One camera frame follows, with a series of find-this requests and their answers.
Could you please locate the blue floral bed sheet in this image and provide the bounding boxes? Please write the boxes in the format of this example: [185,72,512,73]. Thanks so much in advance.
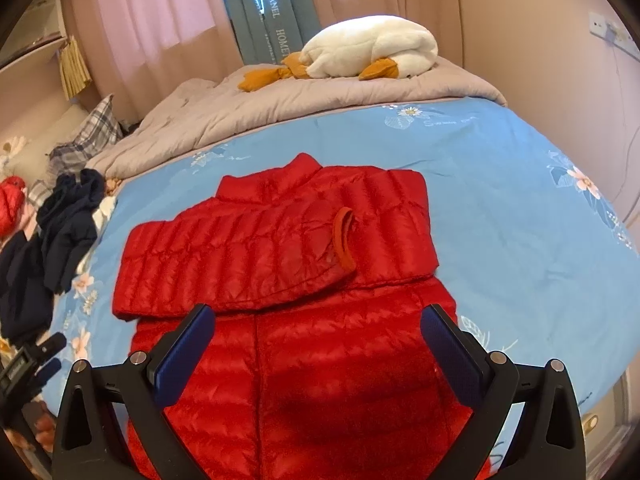
[37,97,640,480]

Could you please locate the red down jacket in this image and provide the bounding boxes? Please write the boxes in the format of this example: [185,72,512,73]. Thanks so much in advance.
[112,152,473,480]
[0,175,27,238]

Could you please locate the navy blue garment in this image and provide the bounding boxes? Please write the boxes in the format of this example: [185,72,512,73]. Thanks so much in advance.
[36,169,107,295]
[0,230,56,346]

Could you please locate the white goose plush toy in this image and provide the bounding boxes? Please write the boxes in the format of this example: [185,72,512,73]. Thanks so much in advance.
[237,15,440,93]

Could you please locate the plaid pillow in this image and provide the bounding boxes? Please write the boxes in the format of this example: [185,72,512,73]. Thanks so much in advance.
[47,92,125,181]

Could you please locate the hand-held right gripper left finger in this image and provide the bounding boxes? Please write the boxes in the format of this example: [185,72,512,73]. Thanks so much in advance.
[51,303,217,480]

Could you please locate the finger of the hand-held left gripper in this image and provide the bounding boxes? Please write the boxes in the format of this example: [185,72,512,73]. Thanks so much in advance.
[39,357,63,386]
[30,332,67,363]

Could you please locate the white shelf unit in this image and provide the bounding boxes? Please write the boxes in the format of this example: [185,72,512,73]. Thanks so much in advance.
[0,0,71,76]

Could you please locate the white cloth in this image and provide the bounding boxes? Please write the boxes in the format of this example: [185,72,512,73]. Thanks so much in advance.
[92,195,118,228]

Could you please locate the teal curtain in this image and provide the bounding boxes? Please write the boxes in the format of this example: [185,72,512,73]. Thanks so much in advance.
[215,0,321,68]

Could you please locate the folded red down jacket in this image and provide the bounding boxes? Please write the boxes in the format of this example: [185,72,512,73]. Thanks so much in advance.
[0,175,27,238]

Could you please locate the yellow hanging garment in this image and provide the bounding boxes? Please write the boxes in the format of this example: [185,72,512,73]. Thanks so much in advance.
[59,35,93,101]

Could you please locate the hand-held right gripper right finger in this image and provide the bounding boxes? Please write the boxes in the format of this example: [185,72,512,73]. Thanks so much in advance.
[421,304,587,480]

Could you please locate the grey quilt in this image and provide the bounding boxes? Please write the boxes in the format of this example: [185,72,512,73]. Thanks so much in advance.
[85,55,508,183]

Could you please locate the pale grey pillow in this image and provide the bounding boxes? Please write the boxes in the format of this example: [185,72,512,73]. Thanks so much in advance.
[0,102,96,181]

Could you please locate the white wall socket strip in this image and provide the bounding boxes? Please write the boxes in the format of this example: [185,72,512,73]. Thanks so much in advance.
[589,10,633,51]

